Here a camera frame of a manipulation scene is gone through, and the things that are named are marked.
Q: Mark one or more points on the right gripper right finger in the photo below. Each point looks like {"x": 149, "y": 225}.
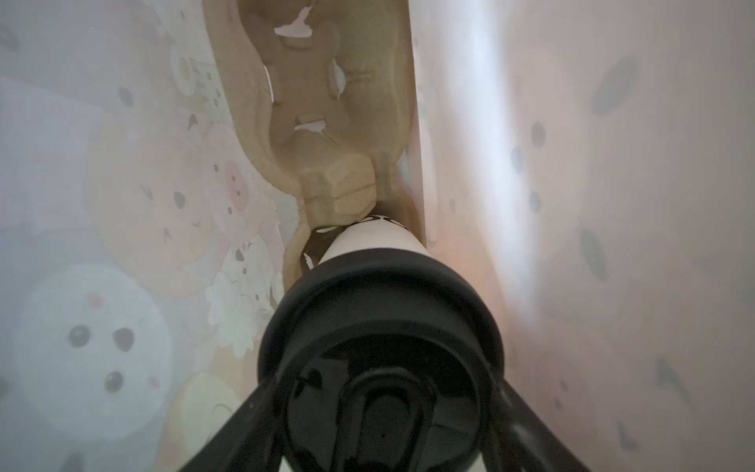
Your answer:
{"x": 517, "y": 440}

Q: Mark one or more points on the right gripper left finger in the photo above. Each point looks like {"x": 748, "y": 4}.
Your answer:
{"x": 249, "y": 441}

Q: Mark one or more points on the black plastic cup lid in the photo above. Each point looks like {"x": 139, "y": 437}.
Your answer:
{"x": 384, "y": 360}

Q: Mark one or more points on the white patterned paper gift bag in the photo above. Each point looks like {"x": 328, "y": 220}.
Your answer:
{"x": 588, "y": 166}

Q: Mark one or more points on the white paper coffee cup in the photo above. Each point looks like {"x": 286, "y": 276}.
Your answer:
{"x": 374, "y": 232}

